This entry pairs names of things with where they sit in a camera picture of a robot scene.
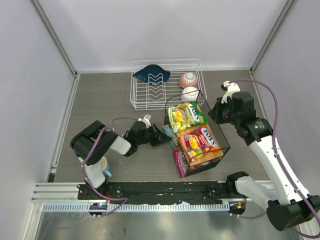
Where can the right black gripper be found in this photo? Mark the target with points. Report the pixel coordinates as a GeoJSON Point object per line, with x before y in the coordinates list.
{"type": "Point", "coordinates": [217, 112]}

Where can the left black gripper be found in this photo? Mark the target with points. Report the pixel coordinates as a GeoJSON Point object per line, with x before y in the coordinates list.
{"type": "Point", "coordinates": [154, 136]}

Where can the teal mint candy bag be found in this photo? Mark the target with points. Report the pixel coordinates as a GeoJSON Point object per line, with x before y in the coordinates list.
{"type": "Point", "coordinates": [168, 130]}

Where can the wooden two-tier wire shelf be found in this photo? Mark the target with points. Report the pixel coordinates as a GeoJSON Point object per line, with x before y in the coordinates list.
{"type": "Point", "coordinates": [216, 130]}

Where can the green candy bag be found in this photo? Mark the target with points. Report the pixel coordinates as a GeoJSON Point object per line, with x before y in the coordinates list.
{"type": "Point", "coordinates": [185, 115]}

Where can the purple berries candy bag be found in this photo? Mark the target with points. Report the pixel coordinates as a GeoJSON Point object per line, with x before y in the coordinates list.
{"type": "Point", "coordinates": [182, 164]}

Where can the orange fruits candy bag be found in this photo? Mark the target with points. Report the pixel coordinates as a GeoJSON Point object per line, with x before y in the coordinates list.
{"type": "Point", "coordinates": [200, 145]}

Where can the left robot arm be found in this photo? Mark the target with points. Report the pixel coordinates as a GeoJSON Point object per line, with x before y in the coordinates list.
{"type": "Point", "coordinates": [91, 144]}

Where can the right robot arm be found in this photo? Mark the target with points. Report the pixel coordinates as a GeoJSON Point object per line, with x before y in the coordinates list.
{"type": "Point", "coordinates": [289, 203]}

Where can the white bowl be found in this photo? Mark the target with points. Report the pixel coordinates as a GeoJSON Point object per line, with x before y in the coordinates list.
{"type": "Point", "coordinates": [189, 94]}

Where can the pink patterned bowl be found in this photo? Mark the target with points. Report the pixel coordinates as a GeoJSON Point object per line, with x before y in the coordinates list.
{"type": "Point", "coordinates": [188, 79]}

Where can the dark blue leaf plate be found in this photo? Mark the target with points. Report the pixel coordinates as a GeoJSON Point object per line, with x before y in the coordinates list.
{"type": "Point", "coordinates": [153, 75]}

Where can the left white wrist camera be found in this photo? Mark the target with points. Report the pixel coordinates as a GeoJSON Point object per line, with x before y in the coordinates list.
{"type": "Point", "coordinates": [146, 120]}

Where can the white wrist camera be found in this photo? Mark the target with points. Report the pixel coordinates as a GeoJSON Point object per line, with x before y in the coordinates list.
{"type": "Point", "coordinates": [146, 120]}
{"type": "Point", "coordinates": [230, 88]}

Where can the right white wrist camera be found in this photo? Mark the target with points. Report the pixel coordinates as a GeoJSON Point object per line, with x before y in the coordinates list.
{"type": "Point", "coordinates": [230, 88]}

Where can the white wire dish rack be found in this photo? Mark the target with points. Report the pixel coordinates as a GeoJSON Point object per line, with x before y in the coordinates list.
{"type": "Point", "coordinates": [157, 97]}

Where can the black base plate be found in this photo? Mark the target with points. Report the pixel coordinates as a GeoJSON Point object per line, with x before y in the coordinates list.
{"type": "Point", "coordinates": [168, 192]}

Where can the white slotted cable duct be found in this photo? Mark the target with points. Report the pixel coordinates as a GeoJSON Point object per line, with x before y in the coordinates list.
{"type": "Point", "coordinates": [106, 207]}

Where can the aluminium rail frame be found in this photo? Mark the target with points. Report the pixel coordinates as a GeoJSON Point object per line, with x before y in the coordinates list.
{"type": "Point", "coordinates": [130, 55]}

